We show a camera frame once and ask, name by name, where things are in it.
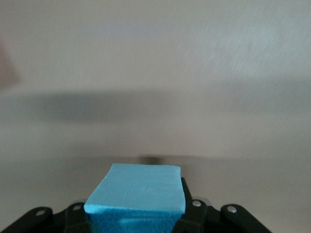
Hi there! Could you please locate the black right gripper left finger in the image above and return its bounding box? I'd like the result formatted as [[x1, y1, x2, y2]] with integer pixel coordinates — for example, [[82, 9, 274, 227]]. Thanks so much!
[[0, 202, 92, 233]]

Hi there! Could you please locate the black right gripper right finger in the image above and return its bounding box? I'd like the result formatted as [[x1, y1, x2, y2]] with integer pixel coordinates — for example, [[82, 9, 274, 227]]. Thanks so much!
[[173, 177, 270, 233]]

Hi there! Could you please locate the blue foam cube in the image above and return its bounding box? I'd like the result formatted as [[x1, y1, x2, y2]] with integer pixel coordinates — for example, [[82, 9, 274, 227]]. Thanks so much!
[[83, 163, 187, 233]]

